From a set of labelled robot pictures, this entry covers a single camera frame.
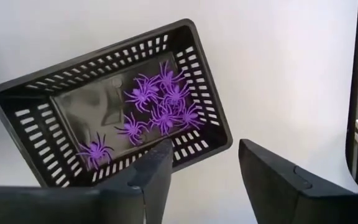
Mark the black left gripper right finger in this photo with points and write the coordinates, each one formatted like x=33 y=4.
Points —
x=275 y=193

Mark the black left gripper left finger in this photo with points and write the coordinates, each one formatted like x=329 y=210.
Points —
x=148 y=193

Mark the black plastic slotted basket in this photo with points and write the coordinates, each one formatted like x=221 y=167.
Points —
x=82 y=102

